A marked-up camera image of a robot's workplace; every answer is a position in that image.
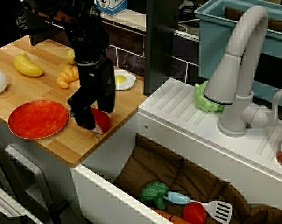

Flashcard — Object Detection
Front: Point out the white toy sink unit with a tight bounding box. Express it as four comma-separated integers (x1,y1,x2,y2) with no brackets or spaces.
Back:
70,77,282,224

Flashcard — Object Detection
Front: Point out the white spatula blue handle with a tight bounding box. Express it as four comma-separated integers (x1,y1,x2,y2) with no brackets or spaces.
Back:
165,191,233,224

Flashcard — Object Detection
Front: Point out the grey toy faucet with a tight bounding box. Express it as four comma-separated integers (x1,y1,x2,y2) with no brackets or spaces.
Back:
203,5,282,138

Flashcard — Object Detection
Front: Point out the green toy broccoli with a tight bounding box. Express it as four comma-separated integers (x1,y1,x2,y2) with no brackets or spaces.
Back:
140,181,170,211

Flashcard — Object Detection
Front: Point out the yellow toy banana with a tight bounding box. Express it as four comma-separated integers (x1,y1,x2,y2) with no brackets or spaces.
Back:
13,52,44,77

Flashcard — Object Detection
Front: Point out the white cable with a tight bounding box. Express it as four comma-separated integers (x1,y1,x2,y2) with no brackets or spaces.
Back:
177,19,200,33

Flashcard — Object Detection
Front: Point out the wooden countertop board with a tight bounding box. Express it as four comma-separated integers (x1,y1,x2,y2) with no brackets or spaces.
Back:
0,38,149,168

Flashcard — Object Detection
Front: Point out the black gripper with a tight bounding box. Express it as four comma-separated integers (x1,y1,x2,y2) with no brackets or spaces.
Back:
67,56,116,131

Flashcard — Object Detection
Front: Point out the teal plastic bin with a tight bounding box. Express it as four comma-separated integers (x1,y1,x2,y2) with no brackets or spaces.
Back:
193,0,282,117

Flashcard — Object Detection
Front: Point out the black vertical post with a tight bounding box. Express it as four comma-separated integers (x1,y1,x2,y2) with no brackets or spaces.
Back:
143,0,180,91

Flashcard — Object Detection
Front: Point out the red and white toy sushi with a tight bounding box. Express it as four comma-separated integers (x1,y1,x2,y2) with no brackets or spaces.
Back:
89,107,112,135

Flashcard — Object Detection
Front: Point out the toy fried egg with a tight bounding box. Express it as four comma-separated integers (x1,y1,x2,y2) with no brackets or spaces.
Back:
113,70,137,91

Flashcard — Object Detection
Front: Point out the green toy lettuce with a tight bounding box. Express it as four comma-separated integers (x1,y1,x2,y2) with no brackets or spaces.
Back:
193,80,226,114

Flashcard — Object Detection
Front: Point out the orange toy carrot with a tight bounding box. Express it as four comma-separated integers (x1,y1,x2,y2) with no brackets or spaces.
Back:
147,205,193,224

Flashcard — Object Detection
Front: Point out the brown cloth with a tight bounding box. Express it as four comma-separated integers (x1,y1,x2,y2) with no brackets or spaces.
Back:
113,133,282,224

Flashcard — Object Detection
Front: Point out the red toy tomato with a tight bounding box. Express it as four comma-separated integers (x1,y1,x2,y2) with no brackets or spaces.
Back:
182,202,208,224

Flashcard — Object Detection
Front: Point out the red round plate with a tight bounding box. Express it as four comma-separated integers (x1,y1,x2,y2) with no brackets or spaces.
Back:
7,99,70,140

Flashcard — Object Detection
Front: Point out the yellow-green toy fruit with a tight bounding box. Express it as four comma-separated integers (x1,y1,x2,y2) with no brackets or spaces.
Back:
65,48,77,65

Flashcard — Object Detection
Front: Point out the grey toy kitchen cabinet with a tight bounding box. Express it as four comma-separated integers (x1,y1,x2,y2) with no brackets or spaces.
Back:
0,113,95,224

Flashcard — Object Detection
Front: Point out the blue white milk carton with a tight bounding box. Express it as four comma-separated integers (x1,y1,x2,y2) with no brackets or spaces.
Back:
95,0,128,17

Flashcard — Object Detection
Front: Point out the white shelf ledge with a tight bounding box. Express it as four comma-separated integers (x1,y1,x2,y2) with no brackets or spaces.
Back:
99,10,148,36

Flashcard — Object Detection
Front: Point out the orange toy croissant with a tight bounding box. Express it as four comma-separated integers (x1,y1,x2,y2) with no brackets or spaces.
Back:
56,64,81,89

